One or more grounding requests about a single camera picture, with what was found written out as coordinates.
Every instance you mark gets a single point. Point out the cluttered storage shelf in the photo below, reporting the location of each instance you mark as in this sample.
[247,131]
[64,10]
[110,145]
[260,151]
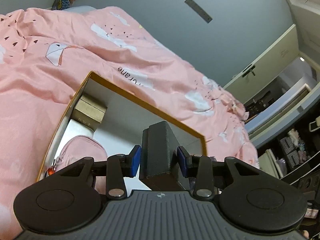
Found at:
[290,150]

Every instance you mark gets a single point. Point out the cream door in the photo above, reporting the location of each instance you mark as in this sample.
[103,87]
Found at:
[270,62]

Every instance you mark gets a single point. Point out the pink printed blanket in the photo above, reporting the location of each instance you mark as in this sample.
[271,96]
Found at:
[50,75]

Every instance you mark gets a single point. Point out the dark grey box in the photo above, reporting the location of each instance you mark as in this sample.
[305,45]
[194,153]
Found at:
[157,152]

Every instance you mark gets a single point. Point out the white box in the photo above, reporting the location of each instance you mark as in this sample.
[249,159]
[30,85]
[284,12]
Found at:
[80,128]

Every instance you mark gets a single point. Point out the small gold box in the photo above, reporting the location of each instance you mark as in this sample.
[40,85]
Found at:
[88,111]

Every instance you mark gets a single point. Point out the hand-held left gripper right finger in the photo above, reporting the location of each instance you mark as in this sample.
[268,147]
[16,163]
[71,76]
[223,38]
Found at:
[182,162]

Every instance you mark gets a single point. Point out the silver carabiner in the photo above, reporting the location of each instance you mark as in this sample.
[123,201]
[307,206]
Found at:
[53,166]

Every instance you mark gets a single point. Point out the orange cardboard box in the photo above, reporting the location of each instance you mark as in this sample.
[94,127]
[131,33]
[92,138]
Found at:
[130,120]

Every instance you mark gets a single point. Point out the grey wall outlet panel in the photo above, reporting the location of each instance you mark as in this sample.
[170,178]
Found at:
[198,10]

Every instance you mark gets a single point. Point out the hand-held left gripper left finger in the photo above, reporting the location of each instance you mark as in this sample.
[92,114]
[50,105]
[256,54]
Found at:
[135,161]

